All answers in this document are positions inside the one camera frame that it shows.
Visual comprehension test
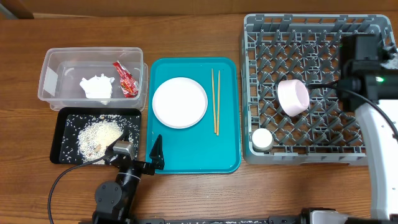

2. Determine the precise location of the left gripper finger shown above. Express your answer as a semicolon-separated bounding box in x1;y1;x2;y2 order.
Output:
106;130;128;152
149;134;165;170

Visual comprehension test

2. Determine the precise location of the cooked rice pile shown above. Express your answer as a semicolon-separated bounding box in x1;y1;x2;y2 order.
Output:
58;114;141;164

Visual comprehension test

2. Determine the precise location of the red sauce packet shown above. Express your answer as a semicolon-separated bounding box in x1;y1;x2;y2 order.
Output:
113;61;139;98

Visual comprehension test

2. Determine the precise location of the white napkin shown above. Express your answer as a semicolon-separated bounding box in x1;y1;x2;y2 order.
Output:
80;73;114;105

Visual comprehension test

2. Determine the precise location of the white cylindrical cup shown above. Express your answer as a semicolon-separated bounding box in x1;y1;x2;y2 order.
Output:
251;128;274;152

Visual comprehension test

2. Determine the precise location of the pink bowl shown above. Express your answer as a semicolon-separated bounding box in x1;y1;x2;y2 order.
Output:
277;79;310;116

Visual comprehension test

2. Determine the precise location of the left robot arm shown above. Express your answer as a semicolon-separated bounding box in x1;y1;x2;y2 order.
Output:
92;131;165;223

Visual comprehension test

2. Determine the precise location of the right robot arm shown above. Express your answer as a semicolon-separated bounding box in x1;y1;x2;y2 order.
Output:
308;34;397;223

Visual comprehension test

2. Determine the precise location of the grey dishwasher rack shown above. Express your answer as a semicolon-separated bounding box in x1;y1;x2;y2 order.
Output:
239;14;395;166

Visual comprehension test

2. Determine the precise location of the black plastic tray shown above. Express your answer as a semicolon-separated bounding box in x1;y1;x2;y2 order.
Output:
50;107;142;164

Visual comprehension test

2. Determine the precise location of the white round plate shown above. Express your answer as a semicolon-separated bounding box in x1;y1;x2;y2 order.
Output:
152;77;208;129

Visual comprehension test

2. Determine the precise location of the teal serving tray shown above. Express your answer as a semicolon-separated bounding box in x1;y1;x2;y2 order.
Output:
146;57;241;174

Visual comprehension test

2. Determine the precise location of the clear plastic storage bin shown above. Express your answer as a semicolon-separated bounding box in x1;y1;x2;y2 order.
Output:
37;47;148;111

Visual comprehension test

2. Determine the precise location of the right wooden chopstick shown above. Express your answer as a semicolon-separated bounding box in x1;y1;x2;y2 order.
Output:
216;71;221;136

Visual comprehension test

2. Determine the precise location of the wooden chopstick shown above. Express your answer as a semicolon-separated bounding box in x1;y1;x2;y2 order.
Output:
211;68;217;133
216;71;221;136

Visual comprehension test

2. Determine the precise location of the left wooden chopstick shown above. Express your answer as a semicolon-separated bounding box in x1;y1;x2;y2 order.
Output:
211;68;217;133

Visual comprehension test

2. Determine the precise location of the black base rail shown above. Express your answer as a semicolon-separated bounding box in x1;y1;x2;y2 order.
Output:
80;215;301;224

